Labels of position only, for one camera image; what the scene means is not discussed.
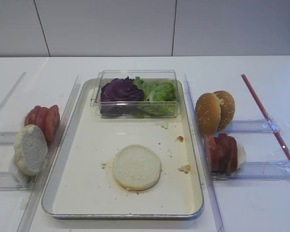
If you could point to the clear upper right holder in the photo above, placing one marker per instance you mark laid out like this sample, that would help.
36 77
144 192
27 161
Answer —
249 126

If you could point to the green lettuce leaves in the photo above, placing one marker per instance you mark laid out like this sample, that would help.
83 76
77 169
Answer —
164 92

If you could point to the clear rail of tray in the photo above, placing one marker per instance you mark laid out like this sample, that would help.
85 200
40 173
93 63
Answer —
206 170
41 178

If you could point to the white bread slice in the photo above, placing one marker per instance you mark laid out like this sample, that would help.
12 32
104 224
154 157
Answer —
136 168

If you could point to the clear holder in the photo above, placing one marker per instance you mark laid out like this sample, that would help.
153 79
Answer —
278 170
249 126
14 182
7 138

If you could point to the clear lower left holder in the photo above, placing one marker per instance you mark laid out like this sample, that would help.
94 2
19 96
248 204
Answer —
14 182

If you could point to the clear plastic salad box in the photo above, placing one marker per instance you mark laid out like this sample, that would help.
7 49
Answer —
129 109

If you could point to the white cheese slice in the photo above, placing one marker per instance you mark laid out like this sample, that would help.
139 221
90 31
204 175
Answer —
241 156

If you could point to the clear rail left of tray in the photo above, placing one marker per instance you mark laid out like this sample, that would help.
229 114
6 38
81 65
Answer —
41 178

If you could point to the remaining white bread slices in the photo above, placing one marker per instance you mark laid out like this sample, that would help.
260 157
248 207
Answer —
30 149

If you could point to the red tomato slices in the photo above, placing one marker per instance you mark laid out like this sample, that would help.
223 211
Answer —
47 119

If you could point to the clear lower right holder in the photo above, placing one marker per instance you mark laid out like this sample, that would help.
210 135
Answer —
278 170

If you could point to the sesame bun half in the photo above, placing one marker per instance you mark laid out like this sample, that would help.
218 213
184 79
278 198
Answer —
208 113
227 109

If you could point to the purple cabbage leaf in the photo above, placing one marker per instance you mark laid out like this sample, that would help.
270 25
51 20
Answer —
121 90

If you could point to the rear sesame bun half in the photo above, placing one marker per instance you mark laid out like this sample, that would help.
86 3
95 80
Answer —
227 109

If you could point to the clear upper left holder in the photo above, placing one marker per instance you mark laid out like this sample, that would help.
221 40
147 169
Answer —
7 138

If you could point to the red plastic rod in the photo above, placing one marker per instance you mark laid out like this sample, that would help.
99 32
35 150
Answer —
270 122

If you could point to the clear far left rail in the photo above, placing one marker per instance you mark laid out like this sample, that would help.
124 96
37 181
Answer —
11 91

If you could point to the clear rail right of tray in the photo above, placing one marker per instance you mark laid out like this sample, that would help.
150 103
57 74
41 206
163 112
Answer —
206 170

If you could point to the metal baking tray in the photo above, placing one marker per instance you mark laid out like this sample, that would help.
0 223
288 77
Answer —
81 184

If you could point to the front sesame bun half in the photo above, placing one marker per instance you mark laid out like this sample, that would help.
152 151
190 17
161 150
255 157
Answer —
208 113

